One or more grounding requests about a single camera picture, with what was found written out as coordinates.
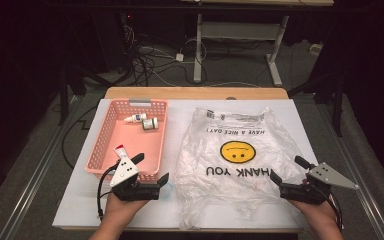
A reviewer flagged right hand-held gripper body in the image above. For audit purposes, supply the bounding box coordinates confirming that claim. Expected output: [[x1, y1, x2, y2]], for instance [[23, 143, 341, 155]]
[[279, 162, 360, 205]]

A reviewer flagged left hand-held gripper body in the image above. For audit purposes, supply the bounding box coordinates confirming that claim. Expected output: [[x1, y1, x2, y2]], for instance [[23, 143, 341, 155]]
[[109, 156, 161, 202]]

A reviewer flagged pink plastic basket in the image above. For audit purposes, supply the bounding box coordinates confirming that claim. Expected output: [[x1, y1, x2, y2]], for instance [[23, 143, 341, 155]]
[[85, 98, 169, 184]]

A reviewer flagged white jar with green band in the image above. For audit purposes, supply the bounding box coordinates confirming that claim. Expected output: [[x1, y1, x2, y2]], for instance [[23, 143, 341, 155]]
[[141, 117, 159, 132]]

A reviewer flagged clear plastic bag with smiley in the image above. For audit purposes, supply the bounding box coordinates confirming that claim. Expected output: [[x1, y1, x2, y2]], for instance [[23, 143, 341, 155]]
[[174, 106, 309, 231]]

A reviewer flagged person's left hand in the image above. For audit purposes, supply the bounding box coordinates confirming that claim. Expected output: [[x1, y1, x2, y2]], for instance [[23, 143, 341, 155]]
[[104, 193, 149, 221]]

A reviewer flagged person's right hand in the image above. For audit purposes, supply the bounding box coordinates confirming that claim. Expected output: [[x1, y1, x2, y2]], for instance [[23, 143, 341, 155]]
[[288, 199, 339, 228]]

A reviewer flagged clear bluish round lid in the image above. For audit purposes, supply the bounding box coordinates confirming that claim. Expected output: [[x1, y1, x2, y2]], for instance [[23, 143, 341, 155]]
[[159, 181, 175, 201]]

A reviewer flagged white board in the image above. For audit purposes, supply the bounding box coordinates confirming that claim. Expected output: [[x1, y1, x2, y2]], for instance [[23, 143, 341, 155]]
[[52, 98, 344, 231]]

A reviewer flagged black stand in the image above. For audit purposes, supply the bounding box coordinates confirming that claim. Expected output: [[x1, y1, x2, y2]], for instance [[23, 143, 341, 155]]
[[58, 63, 114, 126], [288, 66, 346, 138]]

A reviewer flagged left hand-held gripper black cable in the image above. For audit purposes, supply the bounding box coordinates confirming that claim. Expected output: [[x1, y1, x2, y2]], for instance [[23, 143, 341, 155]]
[[96, 159, 121, 219]]

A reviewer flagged hand-held gripper black cable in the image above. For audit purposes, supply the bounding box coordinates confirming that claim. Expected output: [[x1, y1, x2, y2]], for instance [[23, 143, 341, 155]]
[[96, 159, 121, 219], [319, 189, 344, 231]]

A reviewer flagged right hand-held gripper black cable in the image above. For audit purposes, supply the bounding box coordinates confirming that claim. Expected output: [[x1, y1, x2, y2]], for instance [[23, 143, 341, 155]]
[[319, 189, 344, 231]]

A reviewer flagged aluminium rail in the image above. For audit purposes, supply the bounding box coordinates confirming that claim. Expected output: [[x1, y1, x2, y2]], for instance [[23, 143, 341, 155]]
[[0, 96, 78, 240], [316, 99, 384, 240]]

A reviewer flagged black floor cable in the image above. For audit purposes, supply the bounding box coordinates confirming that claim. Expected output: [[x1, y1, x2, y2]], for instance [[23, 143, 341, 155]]
[[61, 104, 98, 169]]

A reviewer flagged tangle of floor cables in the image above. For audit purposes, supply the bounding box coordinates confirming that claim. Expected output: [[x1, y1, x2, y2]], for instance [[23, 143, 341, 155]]
[[123, 24, 208, 88]]

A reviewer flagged white metal desk frame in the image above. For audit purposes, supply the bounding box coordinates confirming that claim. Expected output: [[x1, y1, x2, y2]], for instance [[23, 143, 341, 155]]
[[193, 13, 289, 87]]

